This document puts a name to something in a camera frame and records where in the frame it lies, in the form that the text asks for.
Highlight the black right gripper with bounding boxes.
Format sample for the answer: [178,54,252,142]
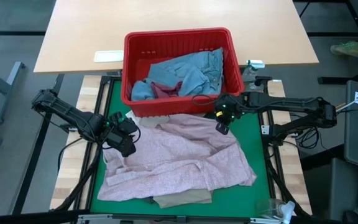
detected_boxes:
[213,94,246,136]

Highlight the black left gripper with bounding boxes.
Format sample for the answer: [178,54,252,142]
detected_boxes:
[104,111,140,158]

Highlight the mauve pink garment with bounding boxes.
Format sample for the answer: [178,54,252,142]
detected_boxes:
[97,113,257,202]

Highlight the beige khaki shorts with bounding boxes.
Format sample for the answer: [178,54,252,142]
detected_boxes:
[152,189,214,208]

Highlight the red plastic laundry basket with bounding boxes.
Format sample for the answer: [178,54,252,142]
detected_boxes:
[121,27,246,118]

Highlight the white canvas tote bag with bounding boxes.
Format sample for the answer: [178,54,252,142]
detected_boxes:
[125,109,171,128]

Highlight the green table mat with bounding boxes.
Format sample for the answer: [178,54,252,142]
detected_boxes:
[90,79,272,218]

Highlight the clear bottle with orange label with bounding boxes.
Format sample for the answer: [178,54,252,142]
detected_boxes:
[253,76,273,93]

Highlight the blue denim garment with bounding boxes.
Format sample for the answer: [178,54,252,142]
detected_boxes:
[147,47,225,96]

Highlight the maroon garment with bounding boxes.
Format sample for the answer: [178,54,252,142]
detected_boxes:
[150,81,183,99]

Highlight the white paper sheet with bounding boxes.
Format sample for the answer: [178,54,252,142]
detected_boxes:
[94,50,124,63]

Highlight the clear spray bottle white trigger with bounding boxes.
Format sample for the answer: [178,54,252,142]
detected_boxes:
[256,198,296,224]

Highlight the light wooden desk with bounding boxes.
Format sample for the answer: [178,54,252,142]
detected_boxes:
[33,0,319,74]

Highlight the grey metal table leg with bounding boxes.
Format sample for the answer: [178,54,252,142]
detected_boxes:
[0,61,26,125]

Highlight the person's foot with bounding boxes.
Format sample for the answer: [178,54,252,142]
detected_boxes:
[330,40,358,58]

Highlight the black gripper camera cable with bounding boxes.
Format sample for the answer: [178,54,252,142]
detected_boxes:
[191,94,218,107]

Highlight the black metal frame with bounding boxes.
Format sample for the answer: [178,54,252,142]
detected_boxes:
[50,74,312,224]

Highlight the black cable bundle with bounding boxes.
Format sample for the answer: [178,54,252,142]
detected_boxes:
[298,126,321,149]

